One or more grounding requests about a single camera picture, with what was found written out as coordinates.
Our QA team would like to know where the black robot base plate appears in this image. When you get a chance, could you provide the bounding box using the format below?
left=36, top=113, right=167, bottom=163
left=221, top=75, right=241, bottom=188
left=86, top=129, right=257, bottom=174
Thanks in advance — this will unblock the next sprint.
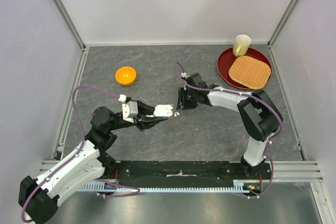
left=102, top=161, right=271, bottom=187

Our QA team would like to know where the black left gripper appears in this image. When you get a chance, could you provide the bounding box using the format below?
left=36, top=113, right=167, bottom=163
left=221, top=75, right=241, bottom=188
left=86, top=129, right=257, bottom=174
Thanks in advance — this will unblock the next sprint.
left=108, top=100, right=168, bottom=131

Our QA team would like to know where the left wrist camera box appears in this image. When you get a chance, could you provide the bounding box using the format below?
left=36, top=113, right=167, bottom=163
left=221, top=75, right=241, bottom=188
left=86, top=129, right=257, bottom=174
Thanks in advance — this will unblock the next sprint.
left=118, top=94, right=138, bottom=123

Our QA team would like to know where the woven bamboo mat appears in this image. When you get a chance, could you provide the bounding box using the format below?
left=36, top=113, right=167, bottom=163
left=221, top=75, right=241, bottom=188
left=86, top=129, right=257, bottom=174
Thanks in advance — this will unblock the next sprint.
left=228, top=56, right=271, bottom=90

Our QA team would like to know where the orange plastic bowl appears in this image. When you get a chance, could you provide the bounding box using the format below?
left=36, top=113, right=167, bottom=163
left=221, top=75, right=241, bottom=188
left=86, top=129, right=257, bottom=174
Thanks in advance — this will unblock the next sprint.
left=115, top=66, right=137, bottom=86

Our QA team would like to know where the slotted cable duct rail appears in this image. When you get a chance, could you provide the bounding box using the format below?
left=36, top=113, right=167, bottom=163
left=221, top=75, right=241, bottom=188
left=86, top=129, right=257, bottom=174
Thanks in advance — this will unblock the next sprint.
left=78, top=181, right=261, bottom=194

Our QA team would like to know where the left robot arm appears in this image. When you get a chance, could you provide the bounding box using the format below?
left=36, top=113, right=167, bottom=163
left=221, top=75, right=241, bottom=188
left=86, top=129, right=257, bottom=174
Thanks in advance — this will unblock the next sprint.
left=18, top=100, right=173, bottom=223

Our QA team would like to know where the dark red round tray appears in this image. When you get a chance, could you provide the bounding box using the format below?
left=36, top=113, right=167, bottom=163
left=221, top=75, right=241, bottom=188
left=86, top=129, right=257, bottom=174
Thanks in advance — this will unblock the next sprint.
left=217, top=47, right=272, bottom=90

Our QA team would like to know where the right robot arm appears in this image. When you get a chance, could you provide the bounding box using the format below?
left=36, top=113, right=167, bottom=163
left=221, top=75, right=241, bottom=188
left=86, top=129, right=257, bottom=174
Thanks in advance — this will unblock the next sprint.
left=177, top=72, right=283, bottom=179

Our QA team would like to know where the pale yellow mug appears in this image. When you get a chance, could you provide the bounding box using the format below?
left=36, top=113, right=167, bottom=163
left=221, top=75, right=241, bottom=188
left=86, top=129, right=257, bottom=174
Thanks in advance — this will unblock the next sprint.
left=233, top=35, right=251, bottom=57

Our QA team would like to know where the white oval case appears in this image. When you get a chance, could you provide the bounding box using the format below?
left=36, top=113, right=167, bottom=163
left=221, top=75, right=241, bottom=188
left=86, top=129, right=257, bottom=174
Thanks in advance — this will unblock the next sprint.
left=153, top=104, right=173, bottom=118

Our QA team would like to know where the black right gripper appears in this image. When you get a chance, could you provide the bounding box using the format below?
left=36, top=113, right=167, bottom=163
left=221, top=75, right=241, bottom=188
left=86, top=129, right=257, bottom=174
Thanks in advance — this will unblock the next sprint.
left=176, top=87, right=198, bottom=110

